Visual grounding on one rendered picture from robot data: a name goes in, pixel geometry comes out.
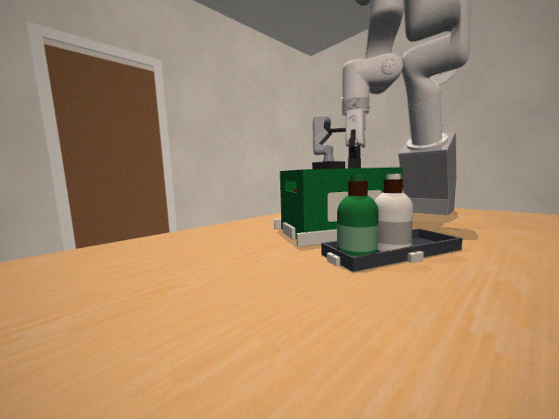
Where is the white bottle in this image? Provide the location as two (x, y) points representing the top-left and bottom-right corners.
(375, 174), (413, 252)

